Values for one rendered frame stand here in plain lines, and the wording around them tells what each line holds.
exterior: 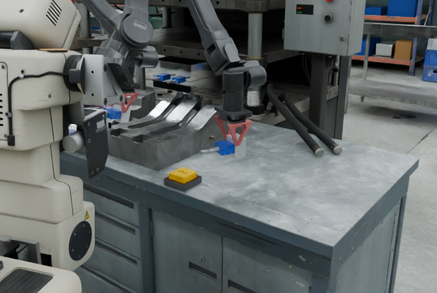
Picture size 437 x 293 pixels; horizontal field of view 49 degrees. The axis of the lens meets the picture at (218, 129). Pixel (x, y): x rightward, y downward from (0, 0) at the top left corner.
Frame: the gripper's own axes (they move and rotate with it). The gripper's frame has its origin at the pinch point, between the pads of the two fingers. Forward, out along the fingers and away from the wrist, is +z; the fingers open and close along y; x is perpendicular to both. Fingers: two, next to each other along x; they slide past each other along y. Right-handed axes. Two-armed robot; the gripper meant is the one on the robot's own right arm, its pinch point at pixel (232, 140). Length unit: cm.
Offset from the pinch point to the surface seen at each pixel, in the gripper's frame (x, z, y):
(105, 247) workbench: 26, 54, 49
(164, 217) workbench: 13.7, 30.2, 19.3
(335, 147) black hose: -45.0, 12.9, 6.2
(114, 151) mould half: 22.1, 13.1, 41.1
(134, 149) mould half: 18.1, 9.9, 31.8
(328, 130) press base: -117, 42, 87
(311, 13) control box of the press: -69, -28, 51
